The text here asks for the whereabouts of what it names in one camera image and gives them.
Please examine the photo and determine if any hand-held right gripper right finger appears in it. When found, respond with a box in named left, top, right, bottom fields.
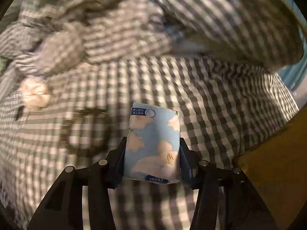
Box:
left=179, top=138, right=279, bottom=230

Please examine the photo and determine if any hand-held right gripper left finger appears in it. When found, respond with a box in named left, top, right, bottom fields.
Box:
left=26, top=136, right=126, bottom=230

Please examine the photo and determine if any blue tissue pack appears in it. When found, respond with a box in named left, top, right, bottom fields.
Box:
left=123, top=103, right=181, bottom=185

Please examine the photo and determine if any brown cardboard box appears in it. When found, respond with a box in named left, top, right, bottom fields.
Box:
left=234, top=115, right=307, bottom=230

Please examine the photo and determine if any grey checked bed sheet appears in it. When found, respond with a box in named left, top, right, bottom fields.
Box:
left=0, top=55, right=300, bottom=230

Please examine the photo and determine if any crumpled white tissue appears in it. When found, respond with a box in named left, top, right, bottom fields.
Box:
left=20, top=77, right=51, bottom=109

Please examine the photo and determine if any teal curtain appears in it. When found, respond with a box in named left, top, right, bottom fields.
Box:
left=278, top=55, right=307, bottom=94

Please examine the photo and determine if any grey checked duvet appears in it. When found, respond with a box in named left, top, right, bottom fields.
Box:
left=0, top=0, right=305, bottom=77

